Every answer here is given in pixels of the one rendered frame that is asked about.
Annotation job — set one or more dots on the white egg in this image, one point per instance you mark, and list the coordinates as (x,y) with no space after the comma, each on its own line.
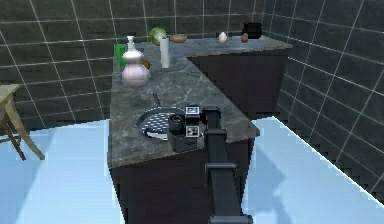
(223,37)

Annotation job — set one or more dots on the green lettuce head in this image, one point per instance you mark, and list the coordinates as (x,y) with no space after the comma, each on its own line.
(156,35)

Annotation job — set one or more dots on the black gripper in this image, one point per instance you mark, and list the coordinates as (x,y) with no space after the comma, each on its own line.
(177,128)

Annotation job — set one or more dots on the pale pink gourd vase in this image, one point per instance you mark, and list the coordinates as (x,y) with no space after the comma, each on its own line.
(135,73)

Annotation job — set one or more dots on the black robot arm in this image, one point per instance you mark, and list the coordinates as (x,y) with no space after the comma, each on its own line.
(218,156)

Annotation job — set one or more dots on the green box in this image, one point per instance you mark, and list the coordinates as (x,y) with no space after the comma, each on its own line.
(119,55)

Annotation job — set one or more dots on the black pot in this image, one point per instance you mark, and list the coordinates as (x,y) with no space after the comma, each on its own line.
(252,30)

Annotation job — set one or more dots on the dark marble kitchen counter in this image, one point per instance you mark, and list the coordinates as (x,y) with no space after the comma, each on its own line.
(180,100)

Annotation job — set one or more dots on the small brown round item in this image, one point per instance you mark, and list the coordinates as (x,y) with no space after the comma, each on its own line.
(146,64)

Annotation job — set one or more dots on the brown bread loaf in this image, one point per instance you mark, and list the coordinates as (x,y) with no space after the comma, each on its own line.
(178,38)

